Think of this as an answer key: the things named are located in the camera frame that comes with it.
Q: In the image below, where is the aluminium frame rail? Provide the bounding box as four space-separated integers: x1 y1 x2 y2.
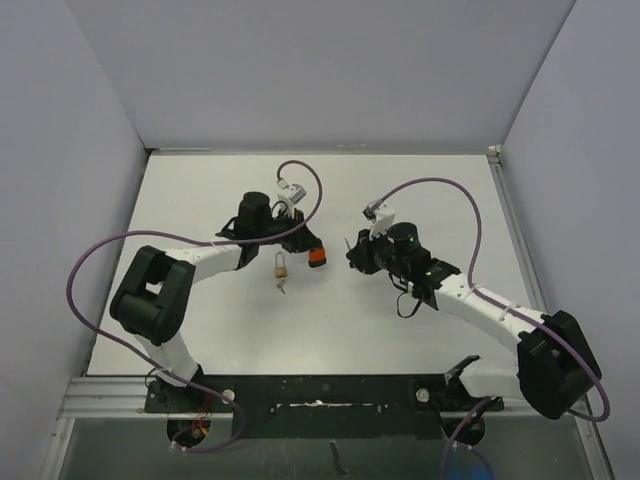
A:
39 374 241 480

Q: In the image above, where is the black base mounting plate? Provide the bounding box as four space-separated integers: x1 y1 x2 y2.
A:
144 374 479 440

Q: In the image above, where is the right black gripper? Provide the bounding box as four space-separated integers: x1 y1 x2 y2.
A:
349 224 410 278

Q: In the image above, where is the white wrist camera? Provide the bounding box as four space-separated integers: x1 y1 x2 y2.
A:
276 178 307 216
363 200 395 240

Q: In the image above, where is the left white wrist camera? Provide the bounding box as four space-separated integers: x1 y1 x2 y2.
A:
276 178 307 216

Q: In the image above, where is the brass padlock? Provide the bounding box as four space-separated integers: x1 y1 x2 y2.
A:
274 251 288 279

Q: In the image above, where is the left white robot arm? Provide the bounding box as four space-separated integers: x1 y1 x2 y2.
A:
109 192 326 411

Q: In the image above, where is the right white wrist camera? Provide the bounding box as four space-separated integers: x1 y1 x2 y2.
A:
363 200 395 240

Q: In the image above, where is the orange black padlock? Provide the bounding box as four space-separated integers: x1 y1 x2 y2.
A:
308 247 327 268

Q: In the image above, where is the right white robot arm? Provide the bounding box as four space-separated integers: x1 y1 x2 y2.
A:
346 222 602 419

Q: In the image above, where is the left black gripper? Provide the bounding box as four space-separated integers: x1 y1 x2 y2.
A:
254 206 321 253

